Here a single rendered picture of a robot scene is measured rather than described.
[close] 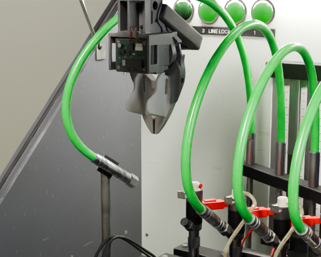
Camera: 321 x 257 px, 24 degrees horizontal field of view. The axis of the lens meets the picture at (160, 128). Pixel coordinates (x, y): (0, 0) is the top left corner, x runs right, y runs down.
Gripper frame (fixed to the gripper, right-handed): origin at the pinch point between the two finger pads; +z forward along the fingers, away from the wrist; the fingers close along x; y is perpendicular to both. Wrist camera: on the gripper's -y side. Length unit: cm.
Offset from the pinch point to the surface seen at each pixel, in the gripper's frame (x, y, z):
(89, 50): -13.9, -1.1, -10.3
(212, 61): 7.3, -3.3, -9.6
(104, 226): -14.6, -5.0, 20.0
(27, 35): -169, -145, 1
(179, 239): -22, -40, 34
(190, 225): -0.2, -9.7, 18.4
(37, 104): -169, -151, 33
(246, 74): -1.3, -30.3, -4.3
